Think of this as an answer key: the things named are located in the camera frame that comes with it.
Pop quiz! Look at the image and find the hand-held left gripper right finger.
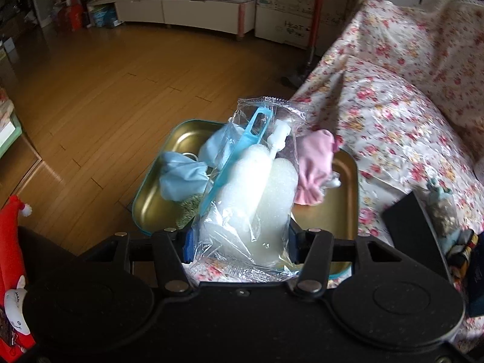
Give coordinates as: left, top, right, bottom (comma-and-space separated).
288, 221, 404, 298

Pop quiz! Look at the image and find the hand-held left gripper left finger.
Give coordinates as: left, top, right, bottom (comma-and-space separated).
85, 227, 196, 296

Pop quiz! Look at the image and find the green round scrubbing pad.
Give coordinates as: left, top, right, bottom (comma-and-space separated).
178, 194, 207, 227

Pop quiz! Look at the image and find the teal metal tin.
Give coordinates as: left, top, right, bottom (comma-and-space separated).
132, 119, 359, 276

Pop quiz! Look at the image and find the blue face mask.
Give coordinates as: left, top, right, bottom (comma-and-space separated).
159, 151, 210, 201

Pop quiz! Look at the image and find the clear bag of sponge brushes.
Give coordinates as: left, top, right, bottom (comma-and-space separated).
187, 96, 314, 283

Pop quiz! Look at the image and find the pink glove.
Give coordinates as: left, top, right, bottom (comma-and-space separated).
294, 129, 341, 207

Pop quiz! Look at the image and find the black rectangular tray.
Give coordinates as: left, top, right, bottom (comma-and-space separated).
381, 191, 450, 273

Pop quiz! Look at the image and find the colourful patterned cloth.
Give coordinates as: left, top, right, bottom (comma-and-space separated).
446, 229, 482, 284

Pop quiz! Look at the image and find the red plush toy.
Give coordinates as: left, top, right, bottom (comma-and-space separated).
0, 195, 33, 356

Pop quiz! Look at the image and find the floral bed sheet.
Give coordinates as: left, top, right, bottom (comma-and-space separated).
189, 0, 484, 352

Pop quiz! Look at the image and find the white shark plush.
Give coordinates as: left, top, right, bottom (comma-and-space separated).
4, 275, 33, 337

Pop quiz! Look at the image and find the red vacuum pole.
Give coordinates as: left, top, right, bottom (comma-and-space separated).
282, 0, 333, 87

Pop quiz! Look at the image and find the white low cabinet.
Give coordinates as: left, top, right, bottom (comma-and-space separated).
113, 0, 258, 42

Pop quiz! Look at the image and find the white cardboard box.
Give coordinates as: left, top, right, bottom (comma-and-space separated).
254, 0, 364, 49

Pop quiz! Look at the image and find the teal keychain toy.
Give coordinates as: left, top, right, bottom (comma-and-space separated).
425, 179, 460, 239

